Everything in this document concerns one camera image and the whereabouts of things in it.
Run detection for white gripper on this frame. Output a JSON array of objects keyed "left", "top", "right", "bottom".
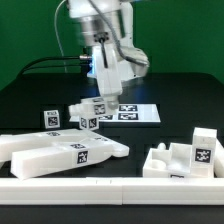
[{"left": 93, "top": 44, "right": 122, "bottom": 110}]

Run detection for small white tagged nut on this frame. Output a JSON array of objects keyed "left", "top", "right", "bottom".
[{"left": 44, "top": 110, "right": 60, "bottom": 129}]

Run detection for white chair seat part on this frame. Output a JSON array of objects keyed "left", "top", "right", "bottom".
[{"left": 142, "top": 142, "right": 214, "bottom": 178}]

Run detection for small white tagged cube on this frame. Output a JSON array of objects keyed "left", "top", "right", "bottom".
[{"left": 79, "top": 116, "right": 99, "bottom": 131}]

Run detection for white marker sheet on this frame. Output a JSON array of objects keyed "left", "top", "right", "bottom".
[{"left": 70, "top": 104, "right": 160, "bottom": 123}]

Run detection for white front fence bar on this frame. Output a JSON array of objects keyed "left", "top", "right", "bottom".
[{"left": 0, "top": 178, "right": 224, "bottom": 205}]

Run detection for white fence bar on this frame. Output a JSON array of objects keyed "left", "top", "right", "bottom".
[
  {"left": 0, "top": 178, "right": 224, "bottom": 205},
  {"left": 214, "top": 141, "right": 224, "bottom": 178}
]

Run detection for white right fence bar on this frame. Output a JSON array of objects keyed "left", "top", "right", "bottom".
[{"left": 214, "top": 141, "right": 224, "bottom": 178}]

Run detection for black cable bundle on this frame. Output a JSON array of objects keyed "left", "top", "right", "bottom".
[{"left": 16, "top": 55, "right": 93, "bottom": 79}]

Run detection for grey thin cable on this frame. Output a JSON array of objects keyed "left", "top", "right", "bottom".
[{"left": 54, "top": 0, "right": 69, "bottom": 74}]

